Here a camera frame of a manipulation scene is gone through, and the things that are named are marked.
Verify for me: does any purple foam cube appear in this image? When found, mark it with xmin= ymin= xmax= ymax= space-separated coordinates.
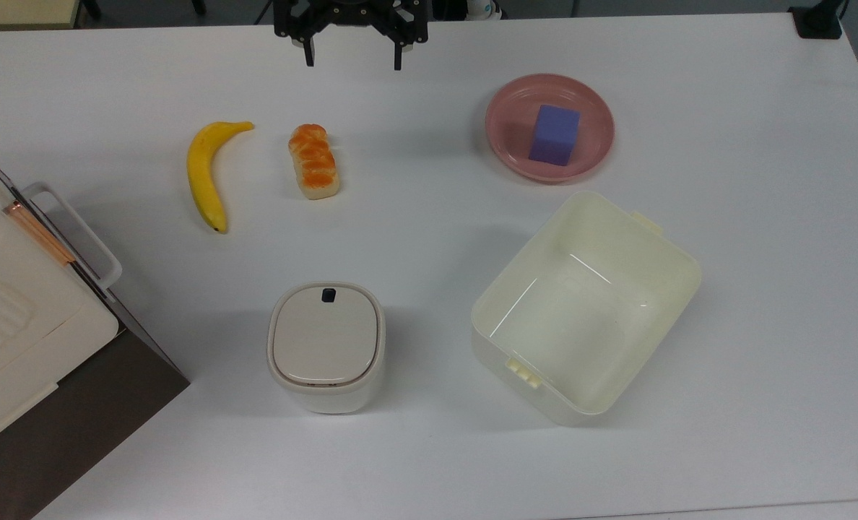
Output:
xmin=528 ymin=104 xmax=581 ymax=168

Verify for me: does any toy bread loaf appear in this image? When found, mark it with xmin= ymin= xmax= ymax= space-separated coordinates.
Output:
xmin=288 ymin=123 xmax=342 ymax=202

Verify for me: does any black table clamp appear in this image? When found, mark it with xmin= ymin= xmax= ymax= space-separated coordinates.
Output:
xmin=789 ymin=0 xmax=850 ymax=40

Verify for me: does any pink plastic plate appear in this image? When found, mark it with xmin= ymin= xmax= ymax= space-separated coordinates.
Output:
xmin=485 ymin=73 xmax=615 ymax=184

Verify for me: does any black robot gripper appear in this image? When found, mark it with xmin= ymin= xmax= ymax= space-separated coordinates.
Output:
xmin=273 ymin=0 xmax=430 ymax=72

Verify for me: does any small beige lidded bin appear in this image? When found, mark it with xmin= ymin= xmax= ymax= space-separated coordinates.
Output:
xmin=266 ymin=281 xmax=387 ymax=415

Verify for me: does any white and brown toaster oven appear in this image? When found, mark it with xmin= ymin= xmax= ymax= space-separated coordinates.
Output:
xmin=0 ymin=137 xmax=191 ymax=520

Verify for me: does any cream plastic storage box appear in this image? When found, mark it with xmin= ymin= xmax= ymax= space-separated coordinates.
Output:
xmin=470 ymin=190 xmax=703 ymax=427

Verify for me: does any beige side table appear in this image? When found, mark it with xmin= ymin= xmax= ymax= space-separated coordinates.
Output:
xmin=0 ymin=0 xmax=87 ymax=31

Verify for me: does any yellow toy banana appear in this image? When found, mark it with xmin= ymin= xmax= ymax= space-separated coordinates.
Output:
xmin=186 ymin=121 xmax=255 ymax=234

